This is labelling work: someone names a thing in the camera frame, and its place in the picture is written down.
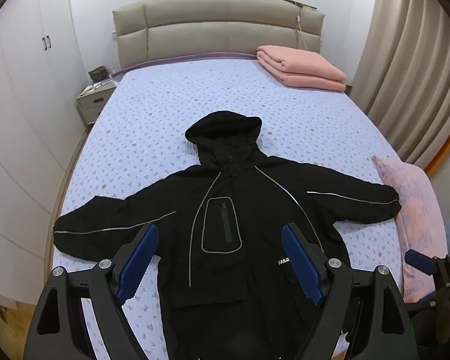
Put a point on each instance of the black hooded jacket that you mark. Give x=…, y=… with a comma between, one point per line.
x=225, y=210

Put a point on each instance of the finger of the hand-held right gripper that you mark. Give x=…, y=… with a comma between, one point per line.
x=420, y=261

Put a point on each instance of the orange curved frame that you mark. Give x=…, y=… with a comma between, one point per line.
x=444, y=148

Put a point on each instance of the pink pillow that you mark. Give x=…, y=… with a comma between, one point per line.
x=416, y=210

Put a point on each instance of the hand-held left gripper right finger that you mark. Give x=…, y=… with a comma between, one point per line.
x=303, y=266

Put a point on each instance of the white wardrobe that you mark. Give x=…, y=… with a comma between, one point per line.
x=26, y=127

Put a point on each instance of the beige padded headboard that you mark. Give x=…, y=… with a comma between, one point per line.
x=217, y=26

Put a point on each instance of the folded pink blanket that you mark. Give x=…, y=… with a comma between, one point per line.
x=303, y=68

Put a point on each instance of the beige curtain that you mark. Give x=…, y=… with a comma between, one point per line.
x=408, y=63

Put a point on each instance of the bed with floral sheet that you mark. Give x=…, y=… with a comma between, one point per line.
x=165, y=97

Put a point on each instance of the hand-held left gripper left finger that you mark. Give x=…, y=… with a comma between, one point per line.
x=138, y=264

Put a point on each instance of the dark stick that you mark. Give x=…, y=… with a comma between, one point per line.
x=298, y=3

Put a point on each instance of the grey nightstand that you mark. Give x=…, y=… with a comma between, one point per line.
x=93, y=103

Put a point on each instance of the brown patterned bag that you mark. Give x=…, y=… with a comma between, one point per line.
x=97, y=74

